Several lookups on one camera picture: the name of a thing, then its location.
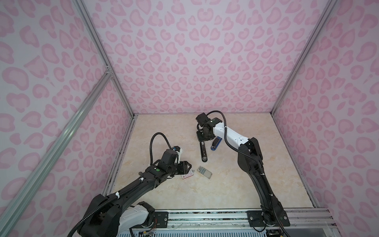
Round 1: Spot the aluminium front rail frame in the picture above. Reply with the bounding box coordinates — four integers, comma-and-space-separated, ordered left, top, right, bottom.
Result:
120, 208, 341, 237

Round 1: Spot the silver staple strips tray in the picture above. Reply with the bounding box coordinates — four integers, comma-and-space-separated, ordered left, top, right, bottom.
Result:
197, 166, 212, 179

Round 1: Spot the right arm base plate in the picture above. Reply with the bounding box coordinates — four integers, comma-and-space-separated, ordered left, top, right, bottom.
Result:
246, 210, 290, 228

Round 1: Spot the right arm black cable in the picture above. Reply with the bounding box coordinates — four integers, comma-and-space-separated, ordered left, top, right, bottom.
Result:
207, 110, 292, 237

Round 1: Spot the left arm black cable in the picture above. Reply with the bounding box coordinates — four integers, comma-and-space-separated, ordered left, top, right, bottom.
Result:
67, 132, 174, 237

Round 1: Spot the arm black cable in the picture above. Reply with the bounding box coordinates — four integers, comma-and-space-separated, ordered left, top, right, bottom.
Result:
67, 132, 174, 237
207, 110, 292, 237

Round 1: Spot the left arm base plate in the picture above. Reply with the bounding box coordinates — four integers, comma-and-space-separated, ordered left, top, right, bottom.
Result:
132, 211, 169, 229

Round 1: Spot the aluminium diagonal wall strut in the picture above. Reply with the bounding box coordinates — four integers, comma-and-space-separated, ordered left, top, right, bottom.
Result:
1, 72, 112, 237

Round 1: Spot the red white staple box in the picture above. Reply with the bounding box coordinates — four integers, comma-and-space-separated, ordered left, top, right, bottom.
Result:
181, 170, 194, 179

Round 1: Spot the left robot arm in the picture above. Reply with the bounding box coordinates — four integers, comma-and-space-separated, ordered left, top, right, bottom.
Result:
68, 147, 192, 237

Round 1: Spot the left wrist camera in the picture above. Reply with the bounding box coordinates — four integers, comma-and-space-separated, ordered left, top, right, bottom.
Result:
172, 146, 183, 163

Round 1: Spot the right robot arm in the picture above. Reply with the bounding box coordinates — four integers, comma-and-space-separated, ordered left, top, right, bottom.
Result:
196, 111, 290, 229

